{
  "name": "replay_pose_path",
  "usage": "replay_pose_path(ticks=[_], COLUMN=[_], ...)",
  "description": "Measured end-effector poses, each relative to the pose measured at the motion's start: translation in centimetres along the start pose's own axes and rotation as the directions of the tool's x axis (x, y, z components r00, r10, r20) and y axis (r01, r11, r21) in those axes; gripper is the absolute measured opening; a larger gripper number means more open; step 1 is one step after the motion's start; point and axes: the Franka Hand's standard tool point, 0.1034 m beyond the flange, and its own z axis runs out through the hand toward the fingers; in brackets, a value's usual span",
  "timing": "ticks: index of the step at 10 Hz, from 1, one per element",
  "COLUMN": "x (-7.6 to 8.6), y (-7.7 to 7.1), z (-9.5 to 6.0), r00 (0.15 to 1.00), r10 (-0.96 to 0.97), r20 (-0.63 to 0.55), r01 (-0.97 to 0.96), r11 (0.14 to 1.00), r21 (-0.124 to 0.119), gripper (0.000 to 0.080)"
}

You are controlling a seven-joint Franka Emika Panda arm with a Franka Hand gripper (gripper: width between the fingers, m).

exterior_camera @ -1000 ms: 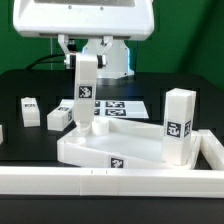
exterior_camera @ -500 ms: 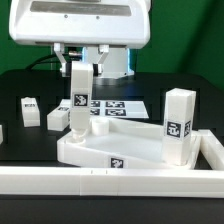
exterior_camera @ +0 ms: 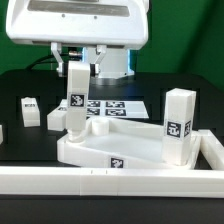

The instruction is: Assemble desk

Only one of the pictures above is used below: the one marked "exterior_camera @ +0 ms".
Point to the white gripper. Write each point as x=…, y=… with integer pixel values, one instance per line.
x=102, y=23

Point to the white desk tabletop tray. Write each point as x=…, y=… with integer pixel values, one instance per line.
x=119, y=143

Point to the fiducial marker sheet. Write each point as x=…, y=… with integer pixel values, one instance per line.
x=120, y=109

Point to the white block left edge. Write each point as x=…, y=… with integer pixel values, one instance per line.
x=1, y=134

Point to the white fixture wall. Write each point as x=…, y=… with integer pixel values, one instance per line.
x=111, y=182

